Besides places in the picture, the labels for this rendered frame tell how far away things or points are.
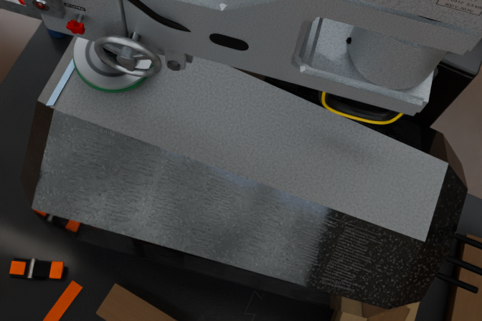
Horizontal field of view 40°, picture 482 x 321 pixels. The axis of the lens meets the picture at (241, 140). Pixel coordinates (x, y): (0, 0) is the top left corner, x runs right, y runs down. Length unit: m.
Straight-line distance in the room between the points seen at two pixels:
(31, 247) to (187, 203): 0.90
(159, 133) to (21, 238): 0.96
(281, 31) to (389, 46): 0.20
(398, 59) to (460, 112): 1.61
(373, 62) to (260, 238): 0.67
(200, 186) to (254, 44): 0.55
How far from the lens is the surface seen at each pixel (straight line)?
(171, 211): 1.83
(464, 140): 2.85
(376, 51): 1.31
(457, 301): 2.56
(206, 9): 1.29
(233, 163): 1.74
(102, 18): 1.44
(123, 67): 1.50
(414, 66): 1.32
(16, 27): 2.92
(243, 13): 1.26
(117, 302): 2.35
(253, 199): 1.76
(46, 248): 2.54
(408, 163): 1.84
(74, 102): 1.83
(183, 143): 1.76
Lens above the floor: 2.45
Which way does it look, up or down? 69 degrees down
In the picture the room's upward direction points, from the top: 12 degrees clockwise
